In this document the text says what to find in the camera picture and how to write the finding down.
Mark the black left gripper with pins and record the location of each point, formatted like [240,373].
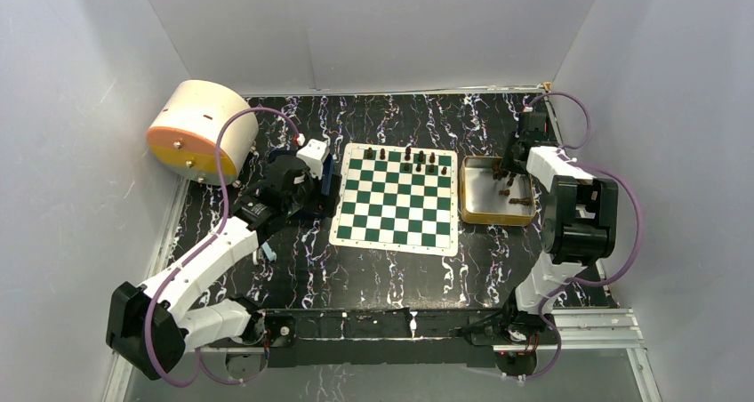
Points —
[327,205]

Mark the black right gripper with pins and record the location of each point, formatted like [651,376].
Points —
[507,163]

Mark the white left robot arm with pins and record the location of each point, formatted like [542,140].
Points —
[153,324]

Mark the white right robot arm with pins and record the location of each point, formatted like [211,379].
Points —
[578,223]

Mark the green white chess board mat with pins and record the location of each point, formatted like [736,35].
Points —
[382,207]

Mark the blue square tray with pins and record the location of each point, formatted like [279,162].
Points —
[311,210]

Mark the small white blue clip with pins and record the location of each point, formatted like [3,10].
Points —
[267,252]

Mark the beige rectangular tin tray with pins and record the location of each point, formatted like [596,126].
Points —
[480,184]

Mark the cream orange cylindrical drum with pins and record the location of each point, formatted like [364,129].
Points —
[184,134]

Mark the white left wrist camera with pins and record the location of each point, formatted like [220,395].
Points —
[314,154]

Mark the black base frame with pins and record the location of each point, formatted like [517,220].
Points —
[485,338]

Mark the aluminium rail frame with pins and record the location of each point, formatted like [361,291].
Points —
[598,329]

